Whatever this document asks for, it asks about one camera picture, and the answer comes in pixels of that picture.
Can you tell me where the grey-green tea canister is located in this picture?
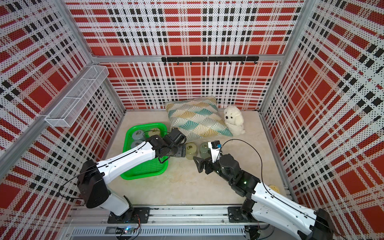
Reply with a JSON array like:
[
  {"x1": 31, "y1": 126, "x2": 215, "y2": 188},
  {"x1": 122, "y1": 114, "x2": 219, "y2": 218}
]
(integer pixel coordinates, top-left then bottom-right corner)
[{"x1": 200, "y1": 142, "x2": 211, "y2": 159}]

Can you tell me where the beige tea canister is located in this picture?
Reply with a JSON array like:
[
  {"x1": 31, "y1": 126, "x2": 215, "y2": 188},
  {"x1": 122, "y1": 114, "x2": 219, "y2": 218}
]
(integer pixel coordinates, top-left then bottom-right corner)
[
  {"x1": 148, "y1": 128, "x2": 162, "y2": 137},
  {"x1": 186, "y1": 143, "x2": 198, "y2": 160}
]

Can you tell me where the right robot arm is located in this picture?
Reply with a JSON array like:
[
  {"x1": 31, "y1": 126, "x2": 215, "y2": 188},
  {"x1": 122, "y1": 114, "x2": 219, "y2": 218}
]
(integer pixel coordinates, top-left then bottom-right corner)
[{"x1": 194, "y1": 154, "x2": 335, "y2": 240}]

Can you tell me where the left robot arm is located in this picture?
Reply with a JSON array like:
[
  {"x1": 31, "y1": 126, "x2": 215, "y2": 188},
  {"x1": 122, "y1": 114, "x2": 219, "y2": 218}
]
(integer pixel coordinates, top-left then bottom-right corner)
[{"x1": 77, "y1": 128, "x2": 187, "y2": 223}]

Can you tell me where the beige tea canister back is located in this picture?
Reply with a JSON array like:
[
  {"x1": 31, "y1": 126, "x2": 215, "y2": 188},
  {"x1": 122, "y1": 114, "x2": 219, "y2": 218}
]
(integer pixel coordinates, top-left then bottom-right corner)
[{"x1": 148, "y1": 128, "x2": 162, "y2": 137}]

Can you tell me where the green plastic perforated basket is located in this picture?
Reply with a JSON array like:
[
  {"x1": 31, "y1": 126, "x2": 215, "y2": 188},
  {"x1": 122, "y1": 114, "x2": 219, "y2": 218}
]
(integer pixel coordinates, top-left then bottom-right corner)
[{"x1": 121, "y1": 123, "x2": 168, "y2": 181}]

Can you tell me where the blue-grey tea canister back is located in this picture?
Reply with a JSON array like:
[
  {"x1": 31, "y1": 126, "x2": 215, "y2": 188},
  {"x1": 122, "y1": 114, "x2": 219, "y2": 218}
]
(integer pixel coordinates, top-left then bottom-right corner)
[{"x1": 132, "y1": 130, "x2": 146, "y2": 141}]

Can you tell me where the blue-grey tea canister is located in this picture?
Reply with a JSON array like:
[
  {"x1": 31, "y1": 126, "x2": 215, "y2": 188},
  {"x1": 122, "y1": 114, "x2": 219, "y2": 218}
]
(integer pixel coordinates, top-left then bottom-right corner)
[
  {"x1": 131, "y1": 140, "x2": 143, "y2": 149},
  {"x1": 132, "y1": 130, "x2": 146, "y2": 141}
]

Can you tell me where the blue-grey tea canister middle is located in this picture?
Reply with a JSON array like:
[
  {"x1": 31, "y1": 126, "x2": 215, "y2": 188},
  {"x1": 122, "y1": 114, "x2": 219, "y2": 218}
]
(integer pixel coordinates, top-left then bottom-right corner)
[{"x1": 131, "y1": 140, "x2": 143, "y2": 149}]

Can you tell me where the fan-pattern cushion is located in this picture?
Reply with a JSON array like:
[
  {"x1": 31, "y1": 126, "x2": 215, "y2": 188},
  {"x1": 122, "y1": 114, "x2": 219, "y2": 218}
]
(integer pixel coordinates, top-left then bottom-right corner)
[{"x1": 165, "y1": 96, "x2": 233, "y2": 142}]

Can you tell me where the white plush dog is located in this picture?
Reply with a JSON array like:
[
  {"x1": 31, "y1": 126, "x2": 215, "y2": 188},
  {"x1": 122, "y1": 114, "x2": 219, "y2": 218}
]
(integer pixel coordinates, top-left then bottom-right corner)
[{"x1": 224, "y1": 106, "x2": 246, "y2": 136}]

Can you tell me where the yellow sponge toy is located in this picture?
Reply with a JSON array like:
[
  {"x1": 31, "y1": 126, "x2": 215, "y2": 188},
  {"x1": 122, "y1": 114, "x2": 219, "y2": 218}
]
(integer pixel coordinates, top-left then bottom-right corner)
[{"x1": 268, "y1": 185, "x2": 281, "y2": 194}]

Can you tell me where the green circuit board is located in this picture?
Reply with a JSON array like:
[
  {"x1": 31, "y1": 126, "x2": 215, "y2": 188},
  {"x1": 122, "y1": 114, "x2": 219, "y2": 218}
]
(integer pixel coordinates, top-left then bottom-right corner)
[{"x1": 115, "y1": 227, "x2": 136, "y2": 235}]

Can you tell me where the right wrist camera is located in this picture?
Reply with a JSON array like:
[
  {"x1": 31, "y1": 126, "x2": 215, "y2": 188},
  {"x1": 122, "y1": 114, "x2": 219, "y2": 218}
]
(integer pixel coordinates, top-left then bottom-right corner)
[{"x1": 208, "y1": 141, "x2": 222, "y2": 163}]

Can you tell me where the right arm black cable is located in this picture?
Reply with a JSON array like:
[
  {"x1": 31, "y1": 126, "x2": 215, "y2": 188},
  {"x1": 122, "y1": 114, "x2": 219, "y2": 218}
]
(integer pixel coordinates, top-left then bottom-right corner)
[{"x1": 220, "y1": 138, "x2": 346, "y2": 240}]

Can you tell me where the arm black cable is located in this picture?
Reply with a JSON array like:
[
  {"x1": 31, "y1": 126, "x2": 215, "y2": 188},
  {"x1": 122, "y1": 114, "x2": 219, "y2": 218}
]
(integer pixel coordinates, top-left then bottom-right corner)
[
  {"x1": 220, "y1": 138, "x2": 346, "y2": 240},
  {"x1": 58, "y1": 130, "x2": 170, "y2": 200}
]

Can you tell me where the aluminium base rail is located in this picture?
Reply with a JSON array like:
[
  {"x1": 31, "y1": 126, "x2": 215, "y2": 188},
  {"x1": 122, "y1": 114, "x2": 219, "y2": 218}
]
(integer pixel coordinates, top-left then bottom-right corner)
[{"x1": 65, "y1": 205, "x2": 256, "y2": 227}]

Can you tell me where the white wire mesh shelf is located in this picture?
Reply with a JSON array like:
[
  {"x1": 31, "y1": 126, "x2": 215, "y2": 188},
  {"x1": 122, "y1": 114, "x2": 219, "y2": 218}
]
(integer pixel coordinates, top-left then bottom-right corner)
[{"x1": 45, "y1": 65, "x2": 109, "y2": 128}]

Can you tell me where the black hook rail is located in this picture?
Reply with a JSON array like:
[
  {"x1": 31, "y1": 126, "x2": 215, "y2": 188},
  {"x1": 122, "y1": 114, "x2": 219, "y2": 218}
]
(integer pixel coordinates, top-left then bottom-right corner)
[{"x1": 161, "y1": 56, "x2": 260, "y2": 64}]

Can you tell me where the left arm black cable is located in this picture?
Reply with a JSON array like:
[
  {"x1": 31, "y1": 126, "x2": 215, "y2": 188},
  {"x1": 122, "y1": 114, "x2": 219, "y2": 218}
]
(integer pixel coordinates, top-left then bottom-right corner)
[{"x1": 58, "y1": 130, "x2": 170, "y2": 200}]

